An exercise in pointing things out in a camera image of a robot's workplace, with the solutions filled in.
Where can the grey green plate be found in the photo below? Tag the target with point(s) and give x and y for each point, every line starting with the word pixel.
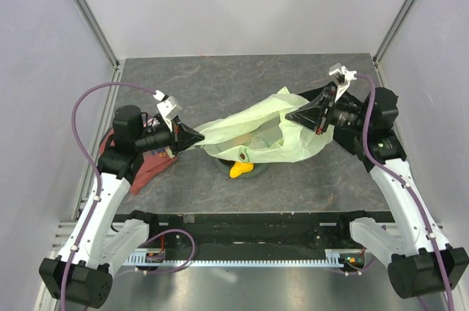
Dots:
pixel 225 166

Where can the aluminium corner frame rail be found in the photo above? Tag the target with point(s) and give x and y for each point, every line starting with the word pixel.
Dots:
pixel 393 30

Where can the left aluminium frame post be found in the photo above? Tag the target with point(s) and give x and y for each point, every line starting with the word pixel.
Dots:
pixel 91 21

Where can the light green plastic bag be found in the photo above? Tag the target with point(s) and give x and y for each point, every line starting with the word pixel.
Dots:
pixel 274 139

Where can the red printed t-shirt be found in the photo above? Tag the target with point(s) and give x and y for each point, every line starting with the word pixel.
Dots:
pixel 146 168

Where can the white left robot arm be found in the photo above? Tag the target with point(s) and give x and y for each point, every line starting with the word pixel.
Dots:
pixel 84 269

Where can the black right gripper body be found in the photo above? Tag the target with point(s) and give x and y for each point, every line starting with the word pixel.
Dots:
pixel 342 115

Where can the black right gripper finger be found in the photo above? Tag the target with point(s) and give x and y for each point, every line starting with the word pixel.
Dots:
pixel 310 116
pixel 321 96

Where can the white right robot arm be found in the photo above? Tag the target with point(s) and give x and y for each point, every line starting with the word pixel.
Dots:
pixel 421 260

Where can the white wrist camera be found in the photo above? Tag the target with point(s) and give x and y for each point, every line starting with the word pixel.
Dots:
pixel 168 107
pixel 342 77

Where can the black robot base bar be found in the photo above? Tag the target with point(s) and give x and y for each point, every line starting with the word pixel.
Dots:
pixel 320 230

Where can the black folded cloth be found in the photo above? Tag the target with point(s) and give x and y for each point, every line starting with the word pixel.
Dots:
pixel 323 105

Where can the yellow lemon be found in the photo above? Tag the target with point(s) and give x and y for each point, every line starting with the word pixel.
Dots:
pixel 242 140

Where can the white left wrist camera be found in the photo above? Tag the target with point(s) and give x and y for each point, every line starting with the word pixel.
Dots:
pixel 168 107

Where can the yellow pear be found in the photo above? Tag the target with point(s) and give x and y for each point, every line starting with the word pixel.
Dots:
pixel 240 168

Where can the grey slotted cable duct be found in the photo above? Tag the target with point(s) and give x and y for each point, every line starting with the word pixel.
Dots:
pixel 328 259

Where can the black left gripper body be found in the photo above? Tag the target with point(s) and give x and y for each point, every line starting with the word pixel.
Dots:
pixel 157 138

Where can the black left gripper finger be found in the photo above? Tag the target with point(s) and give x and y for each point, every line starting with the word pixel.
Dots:
pixel 186 142
pixel 186 132

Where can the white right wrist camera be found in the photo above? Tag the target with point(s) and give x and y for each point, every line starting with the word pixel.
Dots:
pixel 342 77

